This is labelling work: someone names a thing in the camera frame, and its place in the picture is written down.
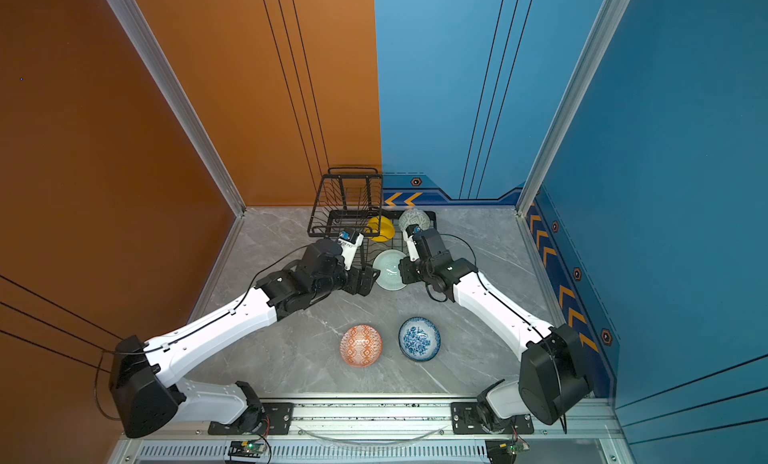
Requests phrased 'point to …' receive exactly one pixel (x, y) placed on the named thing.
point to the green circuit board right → (503, 451)
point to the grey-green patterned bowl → (414, 216)
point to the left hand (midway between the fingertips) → (367, 264)
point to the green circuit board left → (246, 449)
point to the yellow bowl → (380, 229)
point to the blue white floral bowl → (419, 339)
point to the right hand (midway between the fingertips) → (400, 265)
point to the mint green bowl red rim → (387, 262)
